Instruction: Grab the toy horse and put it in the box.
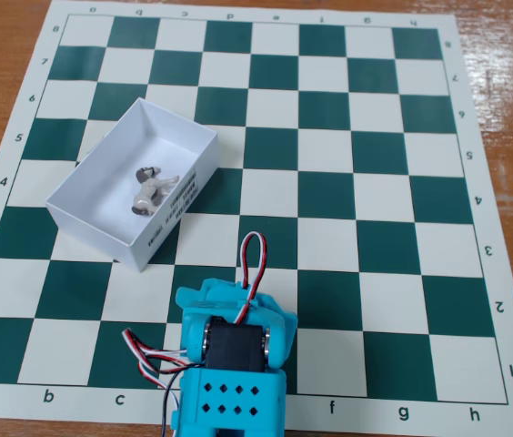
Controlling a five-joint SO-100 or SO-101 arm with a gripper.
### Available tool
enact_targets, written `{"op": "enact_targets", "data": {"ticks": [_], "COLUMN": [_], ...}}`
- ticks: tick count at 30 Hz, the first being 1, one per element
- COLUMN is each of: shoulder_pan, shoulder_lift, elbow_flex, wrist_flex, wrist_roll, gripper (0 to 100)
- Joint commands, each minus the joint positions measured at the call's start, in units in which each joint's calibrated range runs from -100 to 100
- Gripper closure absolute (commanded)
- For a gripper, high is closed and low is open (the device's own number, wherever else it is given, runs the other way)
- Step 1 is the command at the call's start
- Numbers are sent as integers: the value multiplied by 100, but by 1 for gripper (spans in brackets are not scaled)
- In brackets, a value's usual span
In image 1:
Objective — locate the cyan gripper finger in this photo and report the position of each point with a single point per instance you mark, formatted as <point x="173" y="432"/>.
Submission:
<point x="189" y="298"/>

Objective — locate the small grey white toy horse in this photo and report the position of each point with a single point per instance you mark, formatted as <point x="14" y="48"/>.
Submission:
<point x="149" y="191"/>

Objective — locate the cyan robot arm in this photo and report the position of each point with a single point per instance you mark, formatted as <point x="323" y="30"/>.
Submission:
<point x="234" y="400"/>

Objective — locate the white cardboard box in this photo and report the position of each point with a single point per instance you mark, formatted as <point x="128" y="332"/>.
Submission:
<point x="102" y="200"/>

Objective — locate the green white chessboard mat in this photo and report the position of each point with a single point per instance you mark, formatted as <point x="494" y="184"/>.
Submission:
<point x="329" y="136"/>

